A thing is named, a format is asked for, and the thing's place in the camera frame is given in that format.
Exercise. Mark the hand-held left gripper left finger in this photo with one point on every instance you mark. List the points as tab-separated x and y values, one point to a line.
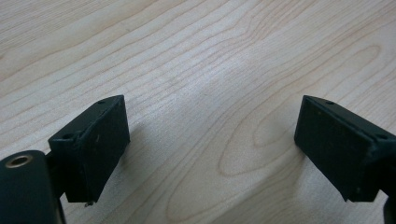
93	149

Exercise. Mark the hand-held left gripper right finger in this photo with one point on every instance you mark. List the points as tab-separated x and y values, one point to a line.
339	146

